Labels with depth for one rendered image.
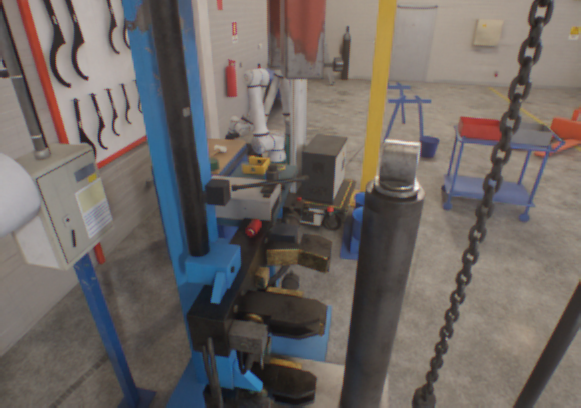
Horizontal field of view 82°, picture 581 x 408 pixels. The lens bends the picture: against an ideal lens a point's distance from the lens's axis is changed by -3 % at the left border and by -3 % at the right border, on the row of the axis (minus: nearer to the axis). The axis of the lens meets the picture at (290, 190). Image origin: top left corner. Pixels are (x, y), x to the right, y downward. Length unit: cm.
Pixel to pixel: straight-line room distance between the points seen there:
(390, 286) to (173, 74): 109
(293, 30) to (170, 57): 40
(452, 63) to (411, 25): 173
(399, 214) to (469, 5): 1116
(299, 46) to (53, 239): 109
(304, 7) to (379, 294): 107
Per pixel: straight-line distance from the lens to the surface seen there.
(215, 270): 140
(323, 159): 331
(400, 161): 121
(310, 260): 174
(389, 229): 129
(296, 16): 96
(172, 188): 146
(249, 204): 180
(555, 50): 1311
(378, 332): 164
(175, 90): 117
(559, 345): 61
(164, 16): 115
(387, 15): 369
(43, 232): 152
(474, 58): 1239
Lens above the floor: 206
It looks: 28 degrees down
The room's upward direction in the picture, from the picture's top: straight up
